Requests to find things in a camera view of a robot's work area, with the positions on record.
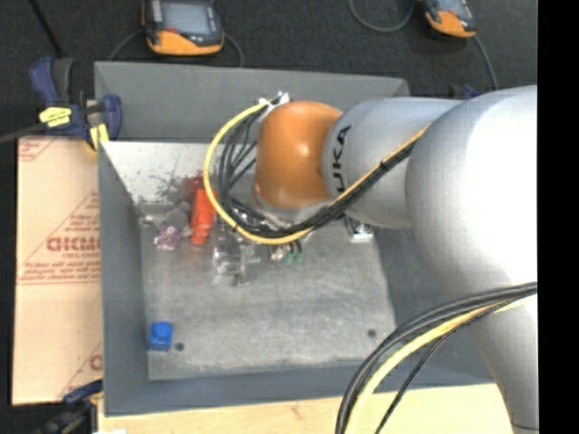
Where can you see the grey metal bin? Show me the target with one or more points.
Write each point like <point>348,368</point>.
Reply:
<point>280,314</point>

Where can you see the purple and clear small packet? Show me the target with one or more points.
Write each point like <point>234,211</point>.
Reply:
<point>167,238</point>

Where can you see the orange plastic toy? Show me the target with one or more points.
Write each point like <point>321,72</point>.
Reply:
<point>202,215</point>

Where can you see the grey small lump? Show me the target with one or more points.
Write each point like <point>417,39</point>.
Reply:
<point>178,216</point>

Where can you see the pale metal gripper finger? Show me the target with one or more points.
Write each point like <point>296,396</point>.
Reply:
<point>244,265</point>
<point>222,256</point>

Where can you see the brown cardboard board red print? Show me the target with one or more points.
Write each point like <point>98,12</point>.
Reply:
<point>54,287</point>

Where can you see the blue small block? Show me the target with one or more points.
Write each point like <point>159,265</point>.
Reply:
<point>159,335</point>

